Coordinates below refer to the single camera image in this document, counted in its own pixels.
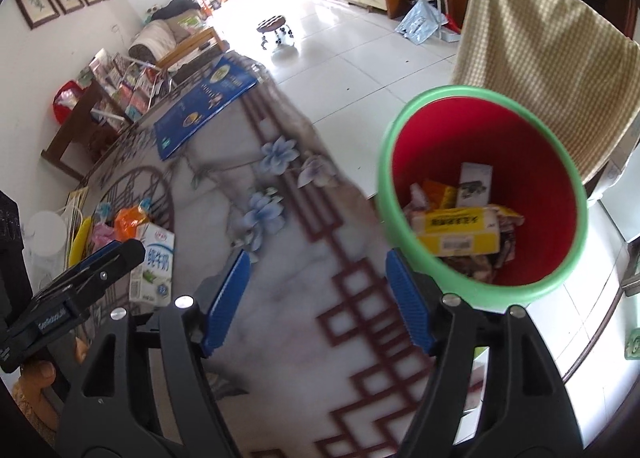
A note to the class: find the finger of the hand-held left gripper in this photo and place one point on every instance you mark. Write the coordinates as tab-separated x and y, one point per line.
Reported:
107	263

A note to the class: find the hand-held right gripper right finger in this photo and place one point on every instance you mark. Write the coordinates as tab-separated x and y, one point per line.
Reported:
407	298

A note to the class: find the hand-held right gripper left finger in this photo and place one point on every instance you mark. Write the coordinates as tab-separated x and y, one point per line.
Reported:
230	298

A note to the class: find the red bin with green rim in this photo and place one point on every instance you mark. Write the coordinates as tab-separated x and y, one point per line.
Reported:
525	162

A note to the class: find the person's left hand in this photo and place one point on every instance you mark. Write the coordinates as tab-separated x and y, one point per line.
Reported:
37	375

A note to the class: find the pink packet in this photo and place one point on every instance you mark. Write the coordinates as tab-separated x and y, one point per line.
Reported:
102	238

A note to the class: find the yellow plastic item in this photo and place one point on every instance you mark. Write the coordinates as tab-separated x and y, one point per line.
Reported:
79	243

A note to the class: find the orange snack packet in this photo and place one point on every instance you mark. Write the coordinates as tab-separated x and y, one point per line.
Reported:
131	223

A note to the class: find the white milk carton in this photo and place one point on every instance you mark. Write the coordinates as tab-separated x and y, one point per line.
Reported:
155	263

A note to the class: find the white round lid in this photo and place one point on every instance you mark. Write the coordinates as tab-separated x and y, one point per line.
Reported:
45	235

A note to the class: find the yellow cardboard box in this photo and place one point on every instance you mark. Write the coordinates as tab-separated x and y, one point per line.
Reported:
457	233

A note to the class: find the printed floral tablecloth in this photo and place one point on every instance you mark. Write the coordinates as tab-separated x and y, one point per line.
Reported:
300	248

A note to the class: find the orange wrapper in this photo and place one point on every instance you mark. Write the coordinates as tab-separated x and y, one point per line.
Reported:
440	195

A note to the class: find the small white box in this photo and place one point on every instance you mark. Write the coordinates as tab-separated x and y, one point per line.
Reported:
475	185

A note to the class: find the red bag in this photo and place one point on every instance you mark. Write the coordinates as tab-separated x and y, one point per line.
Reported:
67	102

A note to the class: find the wooden magazine rack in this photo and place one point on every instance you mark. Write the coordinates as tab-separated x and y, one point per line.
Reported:
110	97

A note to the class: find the blue flat box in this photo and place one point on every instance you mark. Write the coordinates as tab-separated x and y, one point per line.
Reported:
205	107

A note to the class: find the grey striped sofa cushion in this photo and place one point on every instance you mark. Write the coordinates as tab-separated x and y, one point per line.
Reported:
150	40

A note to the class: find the wooden coffee table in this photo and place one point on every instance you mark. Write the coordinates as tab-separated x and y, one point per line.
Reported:
192	50

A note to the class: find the blue plastic bag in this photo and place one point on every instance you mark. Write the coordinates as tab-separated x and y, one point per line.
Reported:
417	22

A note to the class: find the dark tufted footstool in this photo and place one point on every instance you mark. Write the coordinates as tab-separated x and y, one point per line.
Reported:
272	23

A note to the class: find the beige checked cloth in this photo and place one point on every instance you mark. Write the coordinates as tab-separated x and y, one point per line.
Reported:
525	37

